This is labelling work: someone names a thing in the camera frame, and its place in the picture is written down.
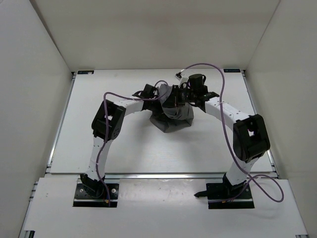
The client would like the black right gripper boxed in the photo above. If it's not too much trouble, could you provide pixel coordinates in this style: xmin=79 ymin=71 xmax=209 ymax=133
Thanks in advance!
xmin=163 ymin=86 xmax=197 ymax=108

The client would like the grey pleated skirt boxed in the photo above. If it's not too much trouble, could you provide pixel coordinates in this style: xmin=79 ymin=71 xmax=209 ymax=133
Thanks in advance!
xmin=150 ymin=84 xmax=194 ymax=133

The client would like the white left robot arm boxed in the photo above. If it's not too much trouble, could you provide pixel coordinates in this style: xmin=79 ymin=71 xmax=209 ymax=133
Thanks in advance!
xmin=80 ymin=84 xmax=164 ymax=200

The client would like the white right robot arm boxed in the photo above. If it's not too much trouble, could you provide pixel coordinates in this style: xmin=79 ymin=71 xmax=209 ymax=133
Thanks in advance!
xmin=158 ymin=74 xmax=270 ymax=199

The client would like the right blue corner label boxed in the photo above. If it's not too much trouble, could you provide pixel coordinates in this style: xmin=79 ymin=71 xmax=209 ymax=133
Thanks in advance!
xmin=223 ymin=68 xmax=241 ymax=73

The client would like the blue corner label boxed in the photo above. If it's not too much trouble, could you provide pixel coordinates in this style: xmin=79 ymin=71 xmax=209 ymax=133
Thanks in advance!
xmin=77 ymin=70 xmax=94 ymax=75
xmin=223 ymin=68 xmax=241 ymax=73

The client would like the left blue corner label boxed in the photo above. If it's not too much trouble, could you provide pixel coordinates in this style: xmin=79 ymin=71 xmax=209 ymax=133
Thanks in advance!
xmin=77 ymin=70 xmax=94 ymax=75

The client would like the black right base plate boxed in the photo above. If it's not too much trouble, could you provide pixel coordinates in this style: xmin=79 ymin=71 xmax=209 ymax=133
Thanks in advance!
xmin=194 ymin=183 xmax=255 ymax=210

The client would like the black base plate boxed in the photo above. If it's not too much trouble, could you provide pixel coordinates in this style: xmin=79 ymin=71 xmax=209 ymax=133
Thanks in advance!
xmin=73 ymin=183 xmax=119 ymax=208
xmin=194 ymin=183 xmax=255 ymax=210

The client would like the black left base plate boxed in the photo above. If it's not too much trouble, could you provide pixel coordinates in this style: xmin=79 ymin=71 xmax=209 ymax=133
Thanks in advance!
xmin=73 ymin=183 xmax=119 ymax=208

